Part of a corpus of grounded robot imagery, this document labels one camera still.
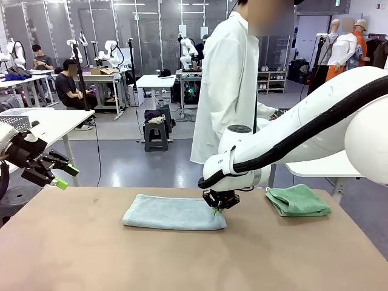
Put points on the white height adjustable desk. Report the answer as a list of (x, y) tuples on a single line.
[(156, 80)]

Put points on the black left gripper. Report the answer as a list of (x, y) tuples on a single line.
[(30, 154)]

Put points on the white wall panel box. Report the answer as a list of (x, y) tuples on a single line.
[(182, 31), (204, 31)]

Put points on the light blue terry towel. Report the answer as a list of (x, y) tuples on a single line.
[(169, 215)]

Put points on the black baseball cap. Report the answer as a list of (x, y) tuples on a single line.
[(164, 73)]

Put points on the seated person black shirt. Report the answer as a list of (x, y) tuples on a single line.
[(68, 88)]

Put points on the seated person grey shirt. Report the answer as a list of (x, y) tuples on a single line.
[(42, 60)]

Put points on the person right hand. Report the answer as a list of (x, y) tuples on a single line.
[(274, 114)]

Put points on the black bag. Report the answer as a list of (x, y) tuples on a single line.
[(298, 72)]

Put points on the person in white shirt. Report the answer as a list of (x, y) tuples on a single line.
[(224, 91)]

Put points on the clothes rack with dark garments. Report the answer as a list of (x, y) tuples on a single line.
[(380, 54)]

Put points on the white work desk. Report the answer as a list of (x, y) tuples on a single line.
[(27, 81)]

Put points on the black camera tripod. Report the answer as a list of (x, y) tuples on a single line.
[(79, 75)]

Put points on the open cardboard box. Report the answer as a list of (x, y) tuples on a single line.
[(101, 71)]

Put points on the bare white mannequin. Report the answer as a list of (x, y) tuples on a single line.
[(334, 27)]

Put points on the green terry towel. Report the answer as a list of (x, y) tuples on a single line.
[(300, 201)]

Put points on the white computer tower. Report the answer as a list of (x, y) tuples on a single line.
[(133, 95)]

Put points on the dark tumbler cup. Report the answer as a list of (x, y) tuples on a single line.
[(160, 103)]

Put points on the person right forearm white sleeve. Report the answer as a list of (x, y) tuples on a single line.
[(263, 111)]

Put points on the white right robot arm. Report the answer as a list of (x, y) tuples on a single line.
[(318, 115)]

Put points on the grey jacket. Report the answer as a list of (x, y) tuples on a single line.
[(19, 71)]

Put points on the dark blue cloth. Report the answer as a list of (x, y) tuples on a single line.
[(12, 78)]

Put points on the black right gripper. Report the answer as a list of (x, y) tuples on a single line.
[(221, 198)]

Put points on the beige folded garment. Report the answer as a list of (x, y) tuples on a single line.
[(155, 120)]

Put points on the grey perforated storage basket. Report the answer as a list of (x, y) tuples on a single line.
[(15, 124)]

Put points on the black tripod with white top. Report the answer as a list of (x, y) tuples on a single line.
[(322, 35)]

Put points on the mannequin orange shirt beige cap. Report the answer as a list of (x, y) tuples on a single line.
[(361, 42)]

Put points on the mannequin white top orange trousers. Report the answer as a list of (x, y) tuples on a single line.
[(342, 51)]

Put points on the grey frame work desk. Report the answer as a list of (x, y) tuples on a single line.
[(188, 74), (103, 79)]

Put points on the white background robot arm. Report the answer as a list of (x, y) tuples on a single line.
[(18, 54), (113, 57), (186, 54), (75, 53)]

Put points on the dark grey plastic stool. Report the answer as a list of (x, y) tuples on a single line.
[(18, 197), (156, 136)]

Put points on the wooden shoe shelf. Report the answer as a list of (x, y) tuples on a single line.
[(272, 82)]

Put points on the black upright pole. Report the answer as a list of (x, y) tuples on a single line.
[(132, 60)]

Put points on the dark folded garment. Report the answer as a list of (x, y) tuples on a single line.
[(153, 113)]

